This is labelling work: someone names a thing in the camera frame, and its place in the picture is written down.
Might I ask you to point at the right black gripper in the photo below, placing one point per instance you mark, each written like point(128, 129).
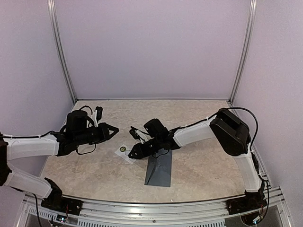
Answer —
point(141, 152)

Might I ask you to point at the aluminium front rail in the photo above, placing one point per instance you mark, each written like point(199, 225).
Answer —
point(208, 213)

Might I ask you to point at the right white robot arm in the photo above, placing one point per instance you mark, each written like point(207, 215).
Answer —
point(231, 132)

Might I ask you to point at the dark blue envelope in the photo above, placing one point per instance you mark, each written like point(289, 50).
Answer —
point(158, 172)

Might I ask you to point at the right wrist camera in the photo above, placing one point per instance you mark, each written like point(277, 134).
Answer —
point(138, 134)

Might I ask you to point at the white sticker sheet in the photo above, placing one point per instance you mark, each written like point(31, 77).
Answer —
point(124, 155)

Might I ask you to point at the aluminium corner post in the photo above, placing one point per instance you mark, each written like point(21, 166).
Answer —
point(60, 51)
point(245, 50)

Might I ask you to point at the right aluminium corner post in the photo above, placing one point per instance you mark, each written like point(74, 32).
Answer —
point(245, 50)

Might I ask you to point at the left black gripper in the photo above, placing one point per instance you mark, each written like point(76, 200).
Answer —
point(104, 135)

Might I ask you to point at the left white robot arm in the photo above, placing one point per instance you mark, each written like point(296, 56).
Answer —
point(80, 129)

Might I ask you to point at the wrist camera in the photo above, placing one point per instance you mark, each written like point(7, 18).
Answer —
point(138, 134)
point(97, 115)

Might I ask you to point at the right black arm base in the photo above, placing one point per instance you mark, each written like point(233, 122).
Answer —
point(251, 201)

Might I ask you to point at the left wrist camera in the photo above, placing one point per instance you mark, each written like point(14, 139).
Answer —
point(97, 115)

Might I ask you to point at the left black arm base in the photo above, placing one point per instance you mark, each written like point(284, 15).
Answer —
point(55, 201)

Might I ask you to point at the left aluminium corner post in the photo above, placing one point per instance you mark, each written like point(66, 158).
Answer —
point(60, 51)

